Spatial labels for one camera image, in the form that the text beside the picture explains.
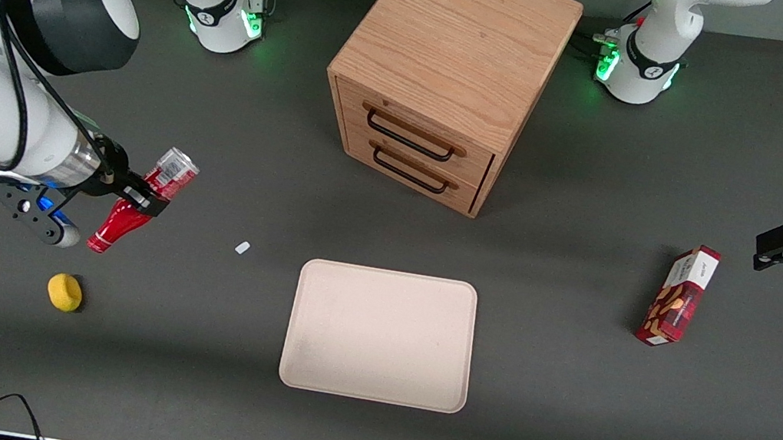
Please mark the red plaid shortbread box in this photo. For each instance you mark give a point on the red plaid shortbread box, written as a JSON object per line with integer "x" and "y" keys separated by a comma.
{"x": 679, "y": 298}

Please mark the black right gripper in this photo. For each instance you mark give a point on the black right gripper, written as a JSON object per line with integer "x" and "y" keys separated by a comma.
{"x": 112, "y": 176}

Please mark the beige rectangular tray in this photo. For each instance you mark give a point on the beige rectangular tray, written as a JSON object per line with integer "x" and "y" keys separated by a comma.
{"x": 381, "y": 343}

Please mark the wooden drawer cabinet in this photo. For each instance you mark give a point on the wooden drawer cabinet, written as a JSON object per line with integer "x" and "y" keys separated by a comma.
{"x": 458, "y": 36}

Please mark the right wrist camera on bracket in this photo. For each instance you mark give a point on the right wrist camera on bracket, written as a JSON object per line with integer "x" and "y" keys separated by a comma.
{"x": 33, "y": 205}

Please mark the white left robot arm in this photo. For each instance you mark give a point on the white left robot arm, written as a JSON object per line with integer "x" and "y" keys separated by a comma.
{"x": 646, "y": 72}

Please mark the red coke bottle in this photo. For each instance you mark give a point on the red coke bottle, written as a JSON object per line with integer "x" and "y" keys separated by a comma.
{"x": 112, "y": 229}

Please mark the small white block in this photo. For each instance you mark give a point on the small white block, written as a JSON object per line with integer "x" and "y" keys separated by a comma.
{"x": 242, "y": 247}

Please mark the yellow sponge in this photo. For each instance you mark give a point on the yellow sponge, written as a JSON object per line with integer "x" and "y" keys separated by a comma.
{"x": 65, "y": 292}

